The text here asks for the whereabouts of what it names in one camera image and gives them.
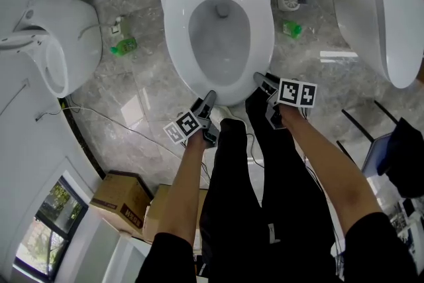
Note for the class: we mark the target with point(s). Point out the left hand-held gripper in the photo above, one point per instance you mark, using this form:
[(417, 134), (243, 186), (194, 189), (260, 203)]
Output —
[(185, 126)]

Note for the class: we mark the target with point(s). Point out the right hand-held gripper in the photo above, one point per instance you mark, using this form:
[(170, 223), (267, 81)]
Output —
[(296, 94)]

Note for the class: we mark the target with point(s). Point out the person's right forearm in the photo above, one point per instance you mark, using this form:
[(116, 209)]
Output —
[(331, 169)]

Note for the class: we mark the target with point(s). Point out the person's left forearm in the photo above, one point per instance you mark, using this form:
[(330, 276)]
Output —
[(180, 189)]

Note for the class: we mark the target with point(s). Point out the white round-front toilet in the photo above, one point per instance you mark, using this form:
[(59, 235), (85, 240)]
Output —
[(218, 49)]

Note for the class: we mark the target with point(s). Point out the white boxy smart toilet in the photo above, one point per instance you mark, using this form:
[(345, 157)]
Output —
[(374, 10)]

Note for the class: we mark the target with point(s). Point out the white egg-shaped toilet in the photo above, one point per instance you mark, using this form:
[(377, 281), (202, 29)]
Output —
[(73, 39)]

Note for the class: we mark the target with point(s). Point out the person's white shoe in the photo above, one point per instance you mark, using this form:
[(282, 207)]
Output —
[(225, 114)]

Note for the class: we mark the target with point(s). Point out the green plastic bottle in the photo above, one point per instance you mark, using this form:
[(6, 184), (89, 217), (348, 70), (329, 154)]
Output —
[(125, 47), (291, 29)]

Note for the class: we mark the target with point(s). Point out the small white round device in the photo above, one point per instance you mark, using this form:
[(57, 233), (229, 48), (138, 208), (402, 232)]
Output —
[(288, 1)]

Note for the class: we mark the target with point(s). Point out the plain small cardboard box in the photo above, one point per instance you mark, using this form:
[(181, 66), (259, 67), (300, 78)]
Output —
[(159, 205)]

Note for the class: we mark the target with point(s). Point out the person's black trousers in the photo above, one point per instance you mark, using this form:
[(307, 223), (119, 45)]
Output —
[(265, 208)]

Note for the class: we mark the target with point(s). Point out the cardboard box with brown print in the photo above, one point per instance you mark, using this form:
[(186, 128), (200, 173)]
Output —
[(119, 195)]

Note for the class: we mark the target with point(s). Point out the black bag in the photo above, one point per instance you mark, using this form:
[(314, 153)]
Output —
[(405, 159)]

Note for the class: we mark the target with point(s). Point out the white floor-standing cabinet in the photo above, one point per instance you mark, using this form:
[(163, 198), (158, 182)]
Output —
[(109, 248)]

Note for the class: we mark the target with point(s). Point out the person's black shirt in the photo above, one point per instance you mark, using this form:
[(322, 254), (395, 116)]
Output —
[(374, 248)]

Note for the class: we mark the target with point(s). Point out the black-framed window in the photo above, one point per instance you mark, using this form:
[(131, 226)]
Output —
[(49, 228)]

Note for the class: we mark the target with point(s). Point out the cluttered equipment table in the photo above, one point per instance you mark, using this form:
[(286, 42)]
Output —
[(405, 228)]

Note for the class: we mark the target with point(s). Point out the thin grey wall conduit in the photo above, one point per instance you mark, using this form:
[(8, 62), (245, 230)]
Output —
[(13, 97)]

